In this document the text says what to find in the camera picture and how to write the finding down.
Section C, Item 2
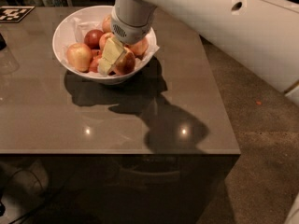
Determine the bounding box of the red-yellow apple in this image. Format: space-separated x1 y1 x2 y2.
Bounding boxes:
102 15 111 33
99 32 114 50
128 37 149 57
113 48 135 76

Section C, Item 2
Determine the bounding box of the black white marker tag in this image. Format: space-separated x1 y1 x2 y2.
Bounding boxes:
0 6 35 23

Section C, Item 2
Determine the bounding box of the front dark red apple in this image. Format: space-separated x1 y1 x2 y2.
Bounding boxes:
89 55 102 73

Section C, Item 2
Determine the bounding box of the dark red back-left apple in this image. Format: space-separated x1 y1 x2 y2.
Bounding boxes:
84 29 104 49

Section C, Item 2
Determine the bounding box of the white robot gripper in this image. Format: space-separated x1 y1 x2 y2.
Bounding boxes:
98 7 153 77

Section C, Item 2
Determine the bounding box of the small hidden red apple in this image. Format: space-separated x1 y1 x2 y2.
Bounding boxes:
92 49 102 57

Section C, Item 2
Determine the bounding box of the dark object at left edge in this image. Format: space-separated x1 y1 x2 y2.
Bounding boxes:
0 33 7 50

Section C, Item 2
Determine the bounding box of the left yellow-red apple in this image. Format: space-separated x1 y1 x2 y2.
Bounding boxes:
66 43 93 72

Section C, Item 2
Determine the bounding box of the white paper bowl liner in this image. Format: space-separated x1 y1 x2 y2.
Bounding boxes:
61 8 161 78

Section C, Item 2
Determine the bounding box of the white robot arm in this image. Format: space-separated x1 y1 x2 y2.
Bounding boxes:
111 0 299 95

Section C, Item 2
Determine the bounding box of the white ceramic bowl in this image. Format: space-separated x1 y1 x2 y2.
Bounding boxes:
51 5 158 86

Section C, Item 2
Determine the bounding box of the black cable under table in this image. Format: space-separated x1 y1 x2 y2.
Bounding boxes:
0 168 48 224

